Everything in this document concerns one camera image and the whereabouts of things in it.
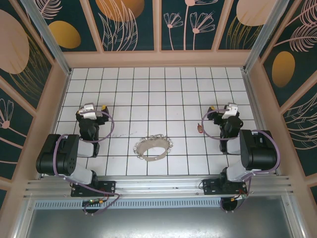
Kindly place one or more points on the small red key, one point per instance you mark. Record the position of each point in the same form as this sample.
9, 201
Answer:
199, 128

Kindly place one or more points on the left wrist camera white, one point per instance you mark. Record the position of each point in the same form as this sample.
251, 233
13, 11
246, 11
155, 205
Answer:
88, 110

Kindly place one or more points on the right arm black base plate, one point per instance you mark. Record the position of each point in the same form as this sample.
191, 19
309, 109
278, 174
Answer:
210, 189

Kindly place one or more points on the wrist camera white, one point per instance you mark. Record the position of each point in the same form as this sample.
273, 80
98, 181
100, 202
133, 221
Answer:
88, 110
229, 110

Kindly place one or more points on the aluminium side rail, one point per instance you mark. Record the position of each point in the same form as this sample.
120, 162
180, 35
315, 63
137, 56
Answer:
250, 94

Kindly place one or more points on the aluminium mounting rail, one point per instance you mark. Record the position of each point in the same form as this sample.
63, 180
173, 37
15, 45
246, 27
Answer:
158, 186

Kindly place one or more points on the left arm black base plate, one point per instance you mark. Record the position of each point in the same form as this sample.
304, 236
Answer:
109, 188

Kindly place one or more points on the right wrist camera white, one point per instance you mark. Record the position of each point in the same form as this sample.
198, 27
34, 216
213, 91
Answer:
229, 110

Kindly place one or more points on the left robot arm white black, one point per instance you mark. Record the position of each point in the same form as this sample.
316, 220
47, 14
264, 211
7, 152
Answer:
57, 153

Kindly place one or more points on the grey metal sheet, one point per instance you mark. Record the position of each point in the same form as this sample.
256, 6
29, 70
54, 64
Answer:
158, 223

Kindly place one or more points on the aluminium frame post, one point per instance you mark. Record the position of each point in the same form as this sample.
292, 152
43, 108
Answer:
262, 32
49, 37

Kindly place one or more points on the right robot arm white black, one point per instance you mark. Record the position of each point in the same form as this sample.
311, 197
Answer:
257, 151

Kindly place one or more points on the small controller board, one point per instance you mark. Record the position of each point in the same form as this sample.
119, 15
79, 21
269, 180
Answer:
92, 202
239, 197

